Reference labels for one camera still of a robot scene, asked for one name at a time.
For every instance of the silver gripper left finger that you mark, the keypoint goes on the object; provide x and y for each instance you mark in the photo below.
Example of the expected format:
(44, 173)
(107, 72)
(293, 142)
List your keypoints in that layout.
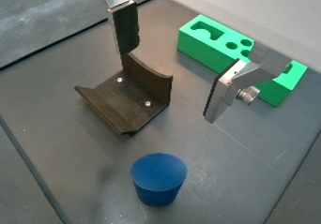
(123, 20)

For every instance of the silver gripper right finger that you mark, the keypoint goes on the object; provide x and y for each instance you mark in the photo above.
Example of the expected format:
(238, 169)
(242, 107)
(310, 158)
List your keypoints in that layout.
(235, 82)

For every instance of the green shape sorter board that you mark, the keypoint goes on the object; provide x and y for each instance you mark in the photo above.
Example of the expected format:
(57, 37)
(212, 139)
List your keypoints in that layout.
(215, 45)

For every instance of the black curved peg stand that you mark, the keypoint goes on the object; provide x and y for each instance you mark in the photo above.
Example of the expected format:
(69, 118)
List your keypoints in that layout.
(131, 97)

